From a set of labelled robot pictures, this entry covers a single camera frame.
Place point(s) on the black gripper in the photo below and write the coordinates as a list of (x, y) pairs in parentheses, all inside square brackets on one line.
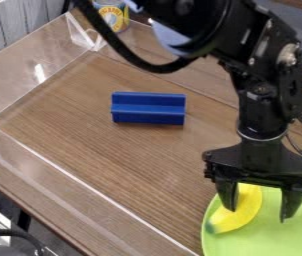
[(259, 163)]

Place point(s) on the yellow toy banana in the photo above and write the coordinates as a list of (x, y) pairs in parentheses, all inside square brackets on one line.
[(222, 220)]

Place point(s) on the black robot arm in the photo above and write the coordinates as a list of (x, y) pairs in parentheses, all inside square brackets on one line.
[(258, 50)]

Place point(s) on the green plate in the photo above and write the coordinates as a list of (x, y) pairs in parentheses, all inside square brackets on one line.
[(265, 237)]

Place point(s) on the blue plastic block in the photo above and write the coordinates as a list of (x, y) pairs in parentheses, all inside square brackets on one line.
[(144, 107)]

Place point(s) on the yellow labelled tin can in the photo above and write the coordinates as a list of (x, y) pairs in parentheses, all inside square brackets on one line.
[(115, 13)]

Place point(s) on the clear acrylic barrier wall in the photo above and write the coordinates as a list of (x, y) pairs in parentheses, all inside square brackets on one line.
[(104, 184)]

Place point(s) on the clear acrylic corner bracket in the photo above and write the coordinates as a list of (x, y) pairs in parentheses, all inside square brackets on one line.
[(84, 38)]

